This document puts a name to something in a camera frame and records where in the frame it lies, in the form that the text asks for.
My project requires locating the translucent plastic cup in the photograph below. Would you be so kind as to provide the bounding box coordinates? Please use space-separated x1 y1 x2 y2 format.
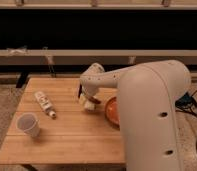
16 113 40 138

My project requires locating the blue device on floor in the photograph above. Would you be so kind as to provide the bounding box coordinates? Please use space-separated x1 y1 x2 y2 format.
175 93 192 107

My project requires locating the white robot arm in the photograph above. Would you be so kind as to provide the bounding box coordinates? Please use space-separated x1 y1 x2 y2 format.
80 60 191 171

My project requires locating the red pepper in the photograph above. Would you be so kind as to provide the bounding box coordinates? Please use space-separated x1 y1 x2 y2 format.
88 97 101 104

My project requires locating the orange bowl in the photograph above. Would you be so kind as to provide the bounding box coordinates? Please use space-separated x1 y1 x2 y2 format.
105 97 119 126

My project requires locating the white tube bottle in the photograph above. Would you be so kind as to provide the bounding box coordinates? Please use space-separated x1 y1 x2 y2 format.
34 91 56 118

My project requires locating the black rectangular block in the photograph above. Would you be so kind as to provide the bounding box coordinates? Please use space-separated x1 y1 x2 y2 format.
78 84 82 99

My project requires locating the white horizontal rail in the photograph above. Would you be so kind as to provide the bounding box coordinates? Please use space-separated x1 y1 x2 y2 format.
0 49 197 65

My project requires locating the white sponge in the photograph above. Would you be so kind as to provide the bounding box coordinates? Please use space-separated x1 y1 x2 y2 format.
84 100 99 111

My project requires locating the wooden table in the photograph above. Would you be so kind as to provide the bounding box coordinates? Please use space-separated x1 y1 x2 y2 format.
0 78 124 164

